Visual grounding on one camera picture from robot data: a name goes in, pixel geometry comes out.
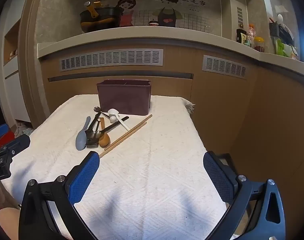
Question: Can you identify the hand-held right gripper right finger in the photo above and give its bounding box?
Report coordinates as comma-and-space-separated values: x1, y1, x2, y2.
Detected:
203, 151, 286, 240

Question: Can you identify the black spoon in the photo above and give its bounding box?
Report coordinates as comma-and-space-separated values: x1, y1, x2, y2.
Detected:
94, 116, 130, 141
85, 112, 102, 146

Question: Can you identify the yellow-handled pan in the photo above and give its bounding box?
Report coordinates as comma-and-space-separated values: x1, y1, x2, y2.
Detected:
79, 2, 120, 33

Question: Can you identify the grey-blue plastic spoon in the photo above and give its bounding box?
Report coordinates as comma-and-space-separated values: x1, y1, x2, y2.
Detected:
76, 116, 91, 151

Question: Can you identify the speckled stone countertop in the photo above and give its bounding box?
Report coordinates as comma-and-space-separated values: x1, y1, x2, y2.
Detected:
37, 26, 304, 73

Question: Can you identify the metal spoon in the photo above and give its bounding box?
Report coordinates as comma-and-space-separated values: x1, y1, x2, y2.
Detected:
93, 106, 111, 119

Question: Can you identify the cartoon wall sticker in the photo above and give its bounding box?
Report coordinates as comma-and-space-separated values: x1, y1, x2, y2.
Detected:
115, 0, 208, 28

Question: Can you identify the wooden spoon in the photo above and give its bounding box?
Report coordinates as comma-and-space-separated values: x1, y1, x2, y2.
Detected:
99, 117, 111, 148

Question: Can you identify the white towel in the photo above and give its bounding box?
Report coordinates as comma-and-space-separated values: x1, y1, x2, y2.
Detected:
2, 94, 229, 240

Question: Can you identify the wooden chopstick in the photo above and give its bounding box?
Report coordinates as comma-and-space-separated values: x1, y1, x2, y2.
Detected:
98, 122, 147, 159
104, 114, 153, 151

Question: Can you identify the purple plastic utensil holder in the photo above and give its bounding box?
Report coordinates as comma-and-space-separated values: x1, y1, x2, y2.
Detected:
96, 79, 152, 116

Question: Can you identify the green cloth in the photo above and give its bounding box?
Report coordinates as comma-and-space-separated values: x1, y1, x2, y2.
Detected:
275, 39, 299, 58

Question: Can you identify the black dish rack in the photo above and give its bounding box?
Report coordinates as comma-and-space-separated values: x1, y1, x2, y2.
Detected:
269, 17, 296, 43

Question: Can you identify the yellow-lidded jar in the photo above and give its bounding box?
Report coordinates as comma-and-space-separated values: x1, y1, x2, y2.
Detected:
253, 37, 265, 53

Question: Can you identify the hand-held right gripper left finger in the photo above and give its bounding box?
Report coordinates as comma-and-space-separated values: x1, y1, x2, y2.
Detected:
19, 151, 100, 240

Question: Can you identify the red paper bag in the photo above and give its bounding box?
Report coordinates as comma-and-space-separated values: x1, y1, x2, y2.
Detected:
0, 131, 15, 151

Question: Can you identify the dark sauce bottle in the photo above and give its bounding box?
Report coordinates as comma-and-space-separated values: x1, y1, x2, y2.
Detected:
236, 29, 247, 43

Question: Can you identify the wooden cabinet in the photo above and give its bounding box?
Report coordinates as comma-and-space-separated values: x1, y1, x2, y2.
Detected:
38, 42, 304, 240

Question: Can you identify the short grey vent grille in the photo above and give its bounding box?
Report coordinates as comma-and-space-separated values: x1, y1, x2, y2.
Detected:
202, 55, 249, 80

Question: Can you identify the black pot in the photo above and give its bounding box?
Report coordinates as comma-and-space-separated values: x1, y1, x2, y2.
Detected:
93, 2, 122, 22

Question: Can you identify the long grey vent grille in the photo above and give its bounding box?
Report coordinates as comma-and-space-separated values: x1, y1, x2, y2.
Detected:
60, 49, 164, 72

